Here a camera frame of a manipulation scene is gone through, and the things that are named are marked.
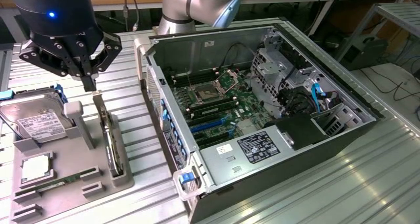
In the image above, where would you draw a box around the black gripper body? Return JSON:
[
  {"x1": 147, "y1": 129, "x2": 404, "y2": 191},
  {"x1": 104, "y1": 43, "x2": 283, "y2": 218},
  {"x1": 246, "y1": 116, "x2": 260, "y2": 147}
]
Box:
[{"x1": 6, "y1": 0, "x2": 107, "y2": 60}]

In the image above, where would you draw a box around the graphics card with metal bracket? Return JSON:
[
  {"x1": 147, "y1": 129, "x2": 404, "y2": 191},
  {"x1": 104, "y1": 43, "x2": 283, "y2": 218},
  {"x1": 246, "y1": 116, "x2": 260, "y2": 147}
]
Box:
[{"x1": 91, "y1": 90, "x2": 126, "y2": 178}]

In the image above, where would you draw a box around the blue disk caddy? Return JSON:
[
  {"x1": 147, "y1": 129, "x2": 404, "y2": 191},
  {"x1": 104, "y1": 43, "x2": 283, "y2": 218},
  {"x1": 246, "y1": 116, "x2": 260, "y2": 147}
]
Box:
[{"x1": 0, "y1": 83, "x2": 70, "y2": 104}]

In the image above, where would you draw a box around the silver hard disk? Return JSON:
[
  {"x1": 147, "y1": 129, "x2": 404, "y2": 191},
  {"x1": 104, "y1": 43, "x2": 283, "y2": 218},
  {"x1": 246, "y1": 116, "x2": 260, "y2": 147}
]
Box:
[{"x1": 0, "y1": 91, "x2": 75, "y2": 144}]

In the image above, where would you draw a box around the thin locking lever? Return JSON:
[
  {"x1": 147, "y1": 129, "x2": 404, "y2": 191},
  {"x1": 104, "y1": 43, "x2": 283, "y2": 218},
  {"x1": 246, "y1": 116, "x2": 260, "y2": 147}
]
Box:
[{"x1": 187, "y1": 66, "x2": 195, "y2": 91}]

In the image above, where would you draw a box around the CPU socket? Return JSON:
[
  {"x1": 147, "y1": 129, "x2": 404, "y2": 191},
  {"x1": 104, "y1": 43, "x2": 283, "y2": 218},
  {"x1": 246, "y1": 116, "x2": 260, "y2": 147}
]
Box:
[{"x1": 194, "y1": 85, "x2": 222, "y2": 103}]

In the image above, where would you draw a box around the metal socket cover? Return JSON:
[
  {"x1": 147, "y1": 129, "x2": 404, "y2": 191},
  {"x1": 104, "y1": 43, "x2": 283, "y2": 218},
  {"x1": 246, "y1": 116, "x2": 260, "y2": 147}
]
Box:
[{"x1": 212, "y1": 70, "x2": 242, "y2": 94}]

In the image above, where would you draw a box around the installed RAM stick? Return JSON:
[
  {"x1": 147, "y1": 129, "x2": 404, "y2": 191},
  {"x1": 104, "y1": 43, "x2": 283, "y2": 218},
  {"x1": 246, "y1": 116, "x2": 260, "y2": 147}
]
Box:
[{"x1": 190, "y1": 102, "x2": 239, "y2": 118}]

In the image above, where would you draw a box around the grey parts rack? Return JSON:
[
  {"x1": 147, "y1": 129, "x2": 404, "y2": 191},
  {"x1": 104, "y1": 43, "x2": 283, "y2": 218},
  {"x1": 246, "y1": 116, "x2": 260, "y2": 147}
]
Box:
[{"x1": 10, "y1": 100, "x2": 135, "y2": 224}]

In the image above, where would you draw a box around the blue expansion slot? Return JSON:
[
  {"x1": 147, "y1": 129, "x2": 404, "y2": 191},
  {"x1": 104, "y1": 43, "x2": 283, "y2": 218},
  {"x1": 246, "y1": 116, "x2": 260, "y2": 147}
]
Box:
[{"x1": 191, "y1": 118, "x2": 228, "y2": 134}]

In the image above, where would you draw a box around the silver CPU chip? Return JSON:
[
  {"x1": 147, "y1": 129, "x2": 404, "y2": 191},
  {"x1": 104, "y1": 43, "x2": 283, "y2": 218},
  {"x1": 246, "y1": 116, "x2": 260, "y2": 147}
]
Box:
[{"x1": 22, "y1": 157, "x2": 52, "y2": 181}]

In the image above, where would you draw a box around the green motherboard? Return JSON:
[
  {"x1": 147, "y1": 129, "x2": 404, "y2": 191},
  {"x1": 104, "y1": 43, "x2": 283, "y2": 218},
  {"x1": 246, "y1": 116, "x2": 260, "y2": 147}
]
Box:
[{"x1": 170, "y1": 68, "x2": 280, "y2": 148}]

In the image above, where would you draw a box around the black expansion slot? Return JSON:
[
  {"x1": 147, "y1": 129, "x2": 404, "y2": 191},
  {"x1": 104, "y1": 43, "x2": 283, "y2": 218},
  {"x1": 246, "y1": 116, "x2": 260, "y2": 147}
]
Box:
[
  {"x1": 194, "y1": 131, "x2": 231, "y2": 141},
  {"x1": 196, "y1": 136, "x2": 232, "y2": 147}
]

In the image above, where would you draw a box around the green RAM stick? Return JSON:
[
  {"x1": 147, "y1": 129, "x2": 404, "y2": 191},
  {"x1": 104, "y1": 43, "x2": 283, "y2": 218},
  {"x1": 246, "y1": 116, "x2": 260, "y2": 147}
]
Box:
[{"x1": 16, "y1": 173, "x2": 83, "y2": 192}]

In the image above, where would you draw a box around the silver perforated drive cage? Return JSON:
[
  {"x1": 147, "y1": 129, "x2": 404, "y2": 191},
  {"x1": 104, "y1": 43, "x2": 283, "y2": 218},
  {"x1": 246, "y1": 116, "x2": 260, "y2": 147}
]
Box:
[{"x1": 251, "y1": 48, "x2": 316, "y2": 116}]

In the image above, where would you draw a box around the silver chipset heatsink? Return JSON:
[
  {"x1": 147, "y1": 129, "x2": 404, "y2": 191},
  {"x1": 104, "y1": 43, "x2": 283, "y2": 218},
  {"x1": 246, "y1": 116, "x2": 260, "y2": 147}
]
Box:
[{"x1": 238, "y1": 119, "x2": 260, "y2": 134}]

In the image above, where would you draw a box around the grey power supply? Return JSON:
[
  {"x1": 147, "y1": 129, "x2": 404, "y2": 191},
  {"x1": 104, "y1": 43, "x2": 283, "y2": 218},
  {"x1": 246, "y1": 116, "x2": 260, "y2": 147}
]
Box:
[{"x1": 199, "y1": 124, "x2": 298, "y2": 186}]

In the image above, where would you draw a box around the open black PC case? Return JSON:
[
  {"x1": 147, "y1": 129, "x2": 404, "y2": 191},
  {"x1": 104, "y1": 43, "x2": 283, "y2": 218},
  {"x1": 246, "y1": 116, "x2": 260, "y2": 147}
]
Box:
[{"x1": 134, "y1": 17, "x2": 387, "y2": 224}]

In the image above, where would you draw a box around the silver disk bay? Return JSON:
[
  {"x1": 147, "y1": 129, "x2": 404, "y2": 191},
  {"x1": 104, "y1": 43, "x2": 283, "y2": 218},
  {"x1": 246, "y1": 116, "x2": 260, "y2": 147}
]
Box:
[{"x1": 310, "y1": 102, "x2": 366, "y2": 137}]

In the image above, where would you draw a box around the black box on floor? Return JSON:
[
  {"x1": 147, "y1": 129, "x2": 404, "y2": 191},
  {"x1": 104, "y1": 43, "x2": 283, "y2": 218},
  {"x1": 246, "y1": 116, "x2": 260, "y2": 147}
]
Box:
[{"x1": 343, "y1": 35, "x2": 388, "y2": 71}]

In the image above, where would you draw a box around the metal slatted side table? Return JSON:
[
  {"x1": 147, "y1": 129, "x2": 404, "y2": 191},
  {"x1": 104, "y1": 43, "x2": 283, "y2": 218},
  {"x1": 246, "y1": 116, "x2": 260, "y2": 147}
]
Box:
[{"x1": 363, "y1": 2, "x2": 420, "y2": 62}]

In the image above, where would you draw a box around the hanging grey cable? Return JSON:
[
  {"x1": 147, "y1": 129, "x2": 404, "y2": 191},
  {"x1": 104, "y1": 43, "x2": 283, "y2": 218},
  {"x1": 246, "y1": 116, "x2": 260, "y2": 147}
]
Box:
[{"x1": 123, "y1": 0, "x2": 142, "y2": 32}]

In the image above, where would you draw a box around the black curved wire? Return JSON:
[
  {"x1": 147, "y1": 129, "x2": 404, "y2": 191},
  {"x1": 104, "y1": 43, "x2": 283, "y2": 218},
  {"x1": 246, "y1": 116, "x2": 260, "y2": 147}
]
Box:
[{"x1": 222, "y1": 43, "x2": 258, "y2": 70}]

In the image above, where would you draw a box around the black wire bundle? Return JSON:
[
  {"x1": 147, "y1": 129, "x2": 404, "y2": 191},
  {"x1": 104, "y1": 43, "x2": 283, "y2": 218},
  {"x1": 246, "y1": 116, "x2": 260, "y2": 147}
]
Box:
[{"x1": 278, "y1": 86, "x2": 318, "y2": 118}]

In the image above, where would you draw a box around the blue flat wire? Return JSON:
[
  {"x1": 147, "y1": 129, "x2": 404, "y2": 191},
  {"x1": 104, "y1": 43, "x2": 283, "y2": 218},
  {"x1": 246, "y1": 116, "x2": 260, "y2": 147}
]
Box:
[{"x1": 310, "y1": 82, "x2": 326, "y2": 114}]

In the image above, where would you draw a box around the black floor cable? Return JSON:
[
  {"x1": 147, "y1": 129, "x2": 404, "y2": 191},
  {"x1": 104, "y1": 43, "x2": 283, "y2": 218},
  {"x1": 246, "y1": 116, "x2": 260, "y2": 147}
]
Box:
[{"x1": 360, "y1": 68, "x2": 420, "y2": 100}]

